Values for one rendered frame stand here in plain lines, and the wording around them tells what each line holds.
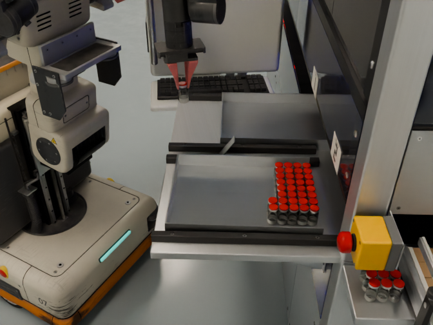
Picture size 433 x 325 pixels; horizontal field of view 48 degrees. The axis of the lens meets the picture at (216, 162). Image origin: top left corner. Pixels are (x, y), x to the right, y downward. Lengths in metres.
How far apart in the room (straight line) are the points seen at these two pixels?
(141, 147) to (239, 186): 1.77
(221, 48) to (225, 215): 0.89
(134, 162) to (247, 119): 1.43
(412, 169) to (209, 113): 0.74
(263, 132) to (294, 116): 0.14
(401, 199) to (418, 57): 0.28
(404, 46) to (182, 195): 0.63
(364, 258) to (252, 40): 1.14
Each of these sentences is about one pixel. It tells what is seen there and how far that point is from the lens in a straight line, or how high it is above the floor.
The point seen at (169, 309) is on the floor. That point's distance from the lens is 2.04.
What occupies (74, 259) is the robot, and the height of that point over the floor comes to 0.28.
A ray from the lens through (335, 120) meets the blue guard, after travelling 1.12.
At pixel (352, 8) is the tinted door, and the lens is 1.08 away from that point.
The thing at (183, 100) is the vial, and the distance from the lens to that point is 1.10.
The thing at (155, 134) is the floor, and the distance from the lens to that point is 3.02.
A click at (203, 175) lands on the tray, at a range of 1.23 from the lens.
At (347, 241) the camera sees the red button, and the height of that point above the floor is 1.01.
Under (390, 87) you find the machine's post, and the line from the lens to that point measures 0.81.
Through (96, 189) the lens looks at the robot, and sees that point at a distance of 2.19.
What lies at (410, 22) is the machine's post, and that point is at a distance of 0.78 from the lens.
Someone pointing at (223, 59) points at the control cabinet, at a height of 0.87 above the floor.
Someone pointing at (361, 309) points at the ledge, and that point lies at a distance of 0.98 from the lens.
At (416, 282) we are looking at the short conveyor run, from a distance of 0.98.
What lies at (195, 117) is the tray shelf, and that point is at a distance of 1.47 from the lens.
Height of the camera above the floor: 1.63
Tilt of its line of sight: 36 degrees down
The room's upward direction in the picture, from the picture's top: straight up
